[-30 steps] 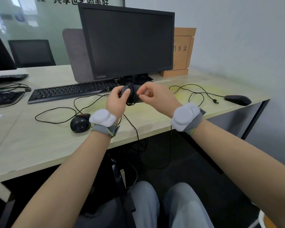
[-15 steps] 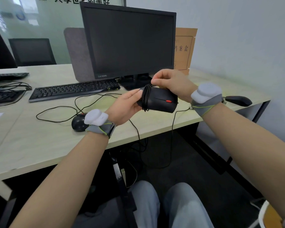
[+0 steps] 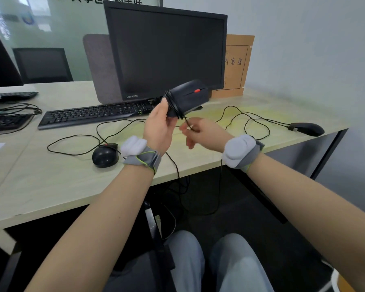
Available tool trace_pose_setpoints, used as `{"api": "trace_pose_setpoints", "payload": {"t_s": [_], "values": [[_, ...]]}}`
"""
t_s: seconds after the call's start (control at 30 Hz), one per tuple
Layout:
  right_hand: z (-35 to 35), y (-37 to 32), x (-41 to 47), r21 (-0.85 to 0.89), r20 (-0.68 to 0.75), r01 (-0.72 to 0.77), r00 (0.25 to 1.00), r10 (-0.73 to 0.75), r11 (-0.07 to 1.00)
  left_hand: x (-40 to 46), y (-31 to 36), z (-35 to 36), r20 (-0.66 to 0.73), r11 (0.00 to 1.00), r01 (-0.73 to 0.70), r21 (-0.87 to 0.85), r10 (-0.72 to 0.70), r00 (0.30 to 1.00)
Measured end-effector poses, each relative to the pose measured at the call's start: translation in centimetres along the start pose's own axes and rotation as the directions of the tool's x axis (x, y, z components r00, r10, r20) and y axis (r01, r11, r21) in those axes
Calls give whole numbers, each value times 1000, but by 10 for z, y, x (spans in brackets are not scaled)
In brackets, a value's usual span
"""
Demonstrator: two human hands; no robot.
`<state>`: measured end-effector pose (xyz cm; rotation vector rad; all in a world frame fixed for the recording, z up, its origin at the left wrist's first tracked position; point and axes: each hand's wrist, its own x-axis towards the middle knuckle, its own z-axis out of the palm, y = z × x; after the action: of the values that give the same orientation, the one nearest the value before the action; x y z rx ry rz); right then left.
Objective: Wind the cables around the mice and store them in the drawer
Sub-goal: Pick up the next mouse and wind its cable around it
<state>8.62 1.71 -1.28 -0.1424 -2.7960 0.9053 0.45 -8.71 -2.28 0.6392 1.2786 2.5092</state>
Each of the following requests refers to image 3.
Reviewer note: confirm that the pale wooden table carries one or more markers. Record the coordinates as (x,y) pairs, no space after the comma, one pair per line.
(64,185)
(57,88)

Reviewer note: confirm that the person's right leg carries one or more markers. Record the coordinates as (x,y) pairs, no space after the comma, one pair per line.
(240,264)

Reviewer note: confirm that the person's leg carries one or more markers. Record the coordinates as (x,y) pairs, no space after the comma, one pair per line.
(240,264)
(187,261)

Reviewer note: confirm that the yellow chair white rim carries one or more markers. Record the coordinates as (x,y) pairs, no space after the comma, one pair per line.
(343,287)

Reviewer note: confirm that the person's left forearm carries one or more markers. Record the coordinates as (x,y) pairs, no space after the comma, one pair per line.
(88,234)

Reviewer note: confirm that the black office chair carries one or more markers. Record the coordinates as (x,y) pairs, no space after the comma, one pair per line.
(42,65)

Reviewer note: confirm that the grey table side panel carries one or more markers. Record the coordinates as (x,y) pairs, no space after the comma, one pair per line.
(298,158)

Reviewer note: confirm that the thin black keyboard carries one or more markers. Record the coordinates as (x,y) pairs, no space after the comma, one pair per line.
(18,95)

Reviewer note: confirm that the person's left leg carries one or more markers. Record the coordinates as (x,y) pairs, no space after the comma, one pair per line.
(187,261)

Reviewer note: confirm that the grey felt divider panel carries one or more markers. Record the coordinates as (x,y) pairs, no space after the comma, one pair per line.
(100,72)

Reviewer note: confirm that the person's right forearm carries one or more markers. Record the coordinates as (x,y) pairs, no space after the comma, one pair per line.
(307,203)

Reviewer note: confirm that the black computer monitor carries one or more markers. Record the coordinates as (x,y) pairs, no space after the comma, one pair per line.
(0,63)
(170,48)

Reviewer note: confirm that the printed glass partition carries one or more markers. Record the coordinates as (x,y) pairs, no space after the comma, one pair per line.
(64,27)

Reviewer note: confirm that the black metal table frame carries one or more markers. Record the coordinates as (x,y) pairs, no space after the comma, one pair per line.
(330,153)

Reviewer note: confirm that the brown cardboard file box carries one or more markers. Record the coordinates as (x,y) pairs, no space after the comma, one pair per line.
(240,66)

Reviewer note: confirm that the person's right hand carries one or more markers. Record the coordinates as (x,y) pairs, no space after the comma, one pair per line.
(210,133)

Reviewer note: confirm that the person's left hand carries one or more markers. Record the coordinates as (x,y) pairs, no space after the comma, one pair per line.
(158,130)

